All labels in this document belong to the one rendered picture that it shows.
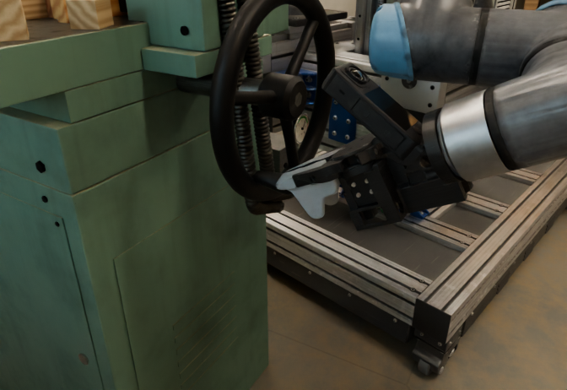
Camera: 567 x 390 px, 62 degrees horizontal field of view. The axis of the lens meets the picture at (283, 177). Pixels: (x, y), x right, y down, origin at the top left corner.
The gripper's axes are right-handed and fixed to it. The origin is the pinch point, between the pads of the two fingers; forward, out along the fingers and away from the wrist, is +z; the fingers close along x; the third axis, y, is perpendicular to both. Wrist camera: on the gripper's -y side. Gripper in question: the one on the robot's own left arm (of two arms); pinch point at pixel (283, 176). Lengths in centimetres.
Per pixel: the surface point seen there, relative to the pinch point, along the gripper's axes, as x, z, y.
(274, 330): 43, 62, 50
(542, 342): 78, 5, 83
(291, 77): 9.4, -0.8, -10.3
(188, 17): 4.0, 6.0, -22.5
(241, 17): 0.7, -3.8, -18.2
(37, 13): -1.6, 25.9, -33.4
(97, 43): -4.5, 13.5, -23.9
